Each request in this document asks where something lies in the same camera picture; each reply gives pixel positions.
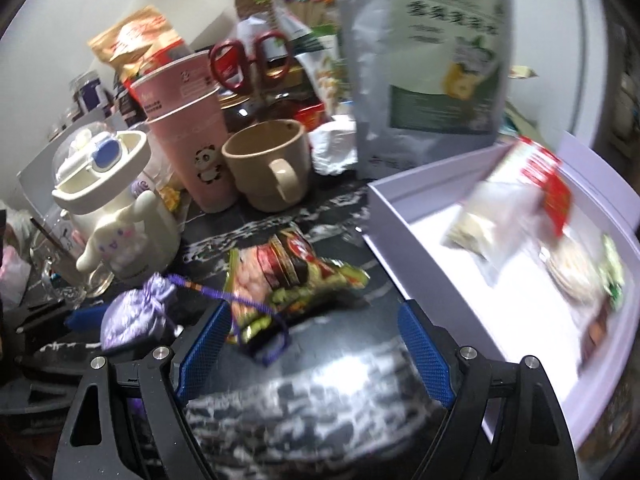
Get white paper slip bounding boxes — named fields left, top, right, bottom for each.
left=239, top=16, right=274, bottom=44

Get beige mug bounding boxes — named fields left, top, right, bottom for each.
left=221, top=119, right=313, bottom=213

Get pink paper cup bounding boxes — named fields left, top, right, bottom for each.
left=129, top=52, right=222, bottom=122

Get orange snack bag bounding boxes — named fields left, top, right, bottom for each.
left=89, top=5, right=194, bottom=82

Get crumpled white tissue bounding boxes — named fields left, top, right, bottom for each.
left=309, top=115, right=359, bottom=177

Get white green snack bag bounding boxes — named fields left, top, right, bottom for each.
left=272, top=0, right=352, bottom=117

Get dark red snack packet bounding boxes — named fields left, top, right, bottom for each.
left=267, top=227, right=322, bottom=289

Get orange snack packet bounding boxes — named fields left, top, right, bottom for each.
left=227, top=249, right=372, bottom=343

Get clear bag white filling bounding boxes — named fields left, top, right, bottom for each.
left=544, top=239, right=612, bottom=302

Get clear glass mug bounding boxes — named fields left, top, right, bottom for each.
left=29, top=209, right=114, bottom=307

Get brown stirring stick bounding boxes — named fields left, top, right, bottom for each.
left=29, top=216, right=77, bottom=263

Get purple satin sachet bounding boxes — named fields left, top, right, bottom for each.
left=100, top=272, right=292, bottom=367

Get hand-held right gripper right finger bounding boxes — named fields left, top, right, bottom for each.
left=396, top=299, right=579, bottom=480

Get green foil wrapper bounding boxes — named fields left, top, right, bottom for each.
left=599, top=234, right=627, bottom=312

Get pink panda cup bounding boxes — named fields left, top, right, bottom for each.
left=146, top=90, right=239, bottom=213

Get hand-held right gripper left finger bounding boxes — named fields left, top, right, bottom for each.
left=52, top=299, right=234, bottom=480

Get dark glass jar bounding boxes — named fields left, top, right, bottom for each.
left=220, top=91, right=273, bottom=132

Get red white packet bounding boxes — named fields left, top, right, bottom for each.
left=487, top=139, right=574, bottom=239

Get dark purple jar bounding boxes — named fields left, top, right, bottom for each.
left=69, top=71, right=109, bottom=112

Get silver stand-up pouch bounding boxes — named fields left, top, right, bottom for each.
left=329, top=0, right=512, bottom=182

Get white cartoon dog bottle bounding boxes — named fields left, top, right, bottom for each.
left=51, top=130, right=182, bottom=286

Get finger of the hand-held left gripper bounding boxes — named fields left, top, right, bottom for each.
left=15, top=306, right=109, bottom=336

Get lavender cardboard box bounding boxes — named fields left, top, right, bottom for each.
left=362, top=130, right=640, bottom=452

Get clear zip bag beige lump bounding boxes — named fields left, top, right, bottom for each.
left=441, top=179, right=546, bottom=287

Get pink plastic bag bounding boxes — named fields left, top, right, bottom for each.
left=0, top=209, right=32, bottom=312

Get red handled scissors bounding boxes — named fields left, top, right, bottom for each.
left=209, top=32, right=293, bottom=111

